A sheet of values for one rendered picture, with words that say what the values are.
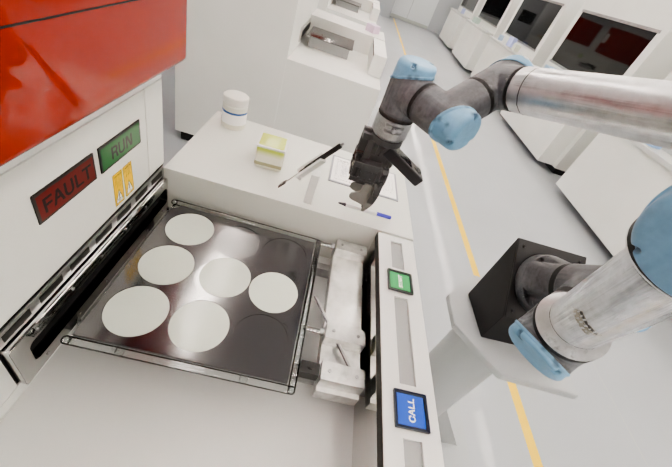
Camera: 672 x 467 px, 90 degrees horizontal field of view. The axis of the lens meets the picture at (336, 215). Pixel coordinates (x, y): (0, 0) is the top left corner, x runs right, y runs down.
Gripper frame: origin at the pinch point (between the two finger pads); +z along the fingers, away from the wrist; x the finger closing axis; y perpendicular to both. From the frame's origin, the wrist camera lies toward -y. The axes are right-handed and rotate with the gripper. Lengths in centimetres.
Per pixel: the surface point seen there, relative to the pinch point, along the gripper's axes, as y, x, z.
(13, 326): 48, 45, 0
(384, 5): -71, -1205, 133
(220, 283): 26.9, 26.2, 8.0
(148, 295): 38, 32, 8
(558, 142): -274, -339, 85
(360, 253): -1.7, 7.9, 8.7
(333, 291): 3.5, 19.4, 10.8
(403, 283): -9.9, 19.0, 2.7
